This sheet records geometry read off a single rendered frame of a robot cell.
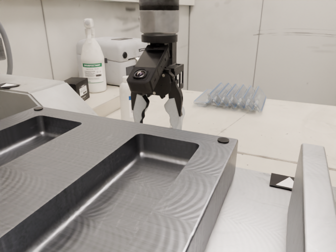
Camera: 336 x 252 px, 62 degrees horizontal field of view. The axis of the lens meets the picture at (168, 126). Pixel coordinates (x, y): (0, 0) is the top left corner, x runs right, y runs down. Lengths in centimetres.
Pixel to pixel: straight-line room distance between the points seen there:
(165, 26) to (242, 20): 199
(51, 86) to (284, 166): 52
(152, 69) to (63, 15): 81
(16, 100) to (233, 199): 22
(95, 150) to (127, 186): 3
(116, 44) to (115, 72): 10
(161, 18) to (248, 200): 42
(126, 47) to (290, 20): 163
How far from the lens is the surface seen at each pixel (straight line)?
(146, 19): 54
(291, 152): 74
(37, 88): 29
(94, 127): 19
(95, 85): 103
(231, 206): 16
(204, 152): 16
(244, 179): 18
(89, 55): 102
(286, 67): 251
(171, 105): 56
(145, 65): 51
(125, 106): 81
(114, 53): 109
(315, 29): 248
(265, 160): 69
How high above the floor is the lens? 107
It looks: 22 degrees down
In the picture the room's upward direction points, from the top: straight up
